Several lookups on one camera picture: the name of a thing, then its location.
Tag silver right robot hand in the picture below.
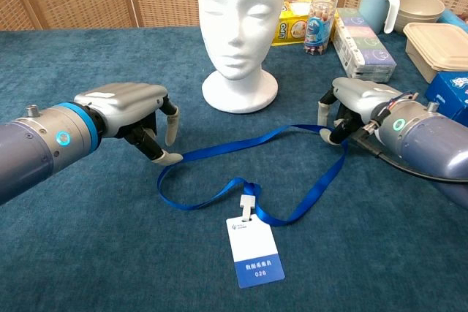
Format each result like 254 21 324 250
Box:
317 77 404 145

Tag beige lidded lunch box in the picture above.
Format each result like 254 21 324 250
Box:
403 22 468 84

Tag white foam mannequin head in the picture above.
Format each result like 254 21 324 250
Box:
197 0 287 113

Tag clear snack jar blue label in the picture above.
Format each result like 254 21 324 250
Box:
303 0 337 56

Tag pastel tissue multipack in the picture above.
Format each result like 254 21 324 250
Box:
331 7 398 84

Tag yellow biscuit box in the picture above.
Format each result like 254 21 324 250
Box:
271 0 339 47

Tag light blue mug white handle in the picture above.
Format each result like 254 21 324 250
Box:
358 0 400 34

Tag teal table cloth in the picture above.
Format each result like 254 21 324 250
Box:
0 26 468 312

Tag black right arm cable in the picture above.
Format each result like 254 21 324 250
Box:
350 127 468 184

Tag blue plastic roll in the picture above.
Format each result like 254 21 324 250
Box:
438 10 468 34

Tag beige bowl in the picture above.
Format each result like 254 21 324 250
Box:
396 0 446 34

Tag blue lanyard with badge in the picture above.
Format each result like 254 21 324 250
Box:
156 124 348 289

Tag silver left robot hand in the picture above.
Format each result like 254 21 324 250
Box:
72 83 184 166

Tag blue cookie box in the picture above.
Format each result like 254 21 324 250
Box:
424 72 468 129

